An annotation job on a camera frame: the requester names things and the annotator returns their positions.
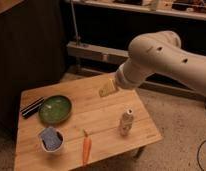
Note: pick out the cluttered upper shelf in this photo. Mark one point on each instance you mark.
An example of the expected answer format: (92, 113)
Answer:
(158, 7)

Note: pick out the metal vertical pole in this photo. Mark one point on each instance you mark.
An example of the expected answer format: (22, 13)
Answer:
(77, 37)

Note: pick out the wooden table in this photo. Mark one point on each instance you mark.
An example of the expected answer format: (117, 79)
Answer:
(100, 117)

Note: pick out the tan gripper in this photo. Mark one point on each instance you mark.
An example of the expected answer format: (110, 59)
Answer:
(108, 88)

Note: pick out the grey metal beam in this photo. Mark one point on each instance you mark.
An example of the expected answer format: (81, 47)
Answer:
(97, 53)

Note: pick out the orange carrot-shaped pepper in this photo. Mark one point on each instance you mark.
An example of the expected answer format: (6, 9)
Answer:
(87, 143)

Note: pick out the small white bottle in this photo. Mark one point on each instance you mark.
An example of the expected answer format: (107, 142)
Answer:
(126, 122)

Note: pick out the black rectangular bar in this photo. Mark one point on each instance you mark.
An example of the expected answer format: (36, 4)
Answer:
(31, 108)

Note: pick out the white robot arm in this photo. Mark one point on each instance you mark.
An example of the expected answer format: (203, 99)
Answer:
(160, 53)

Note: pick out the green round plate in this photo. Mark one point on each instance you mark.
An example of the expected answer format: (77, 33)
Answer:
(55, 109)

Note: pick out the white cup with blue cloth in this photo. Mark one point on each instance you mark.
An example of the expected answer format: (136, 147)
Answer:
(52, 140)

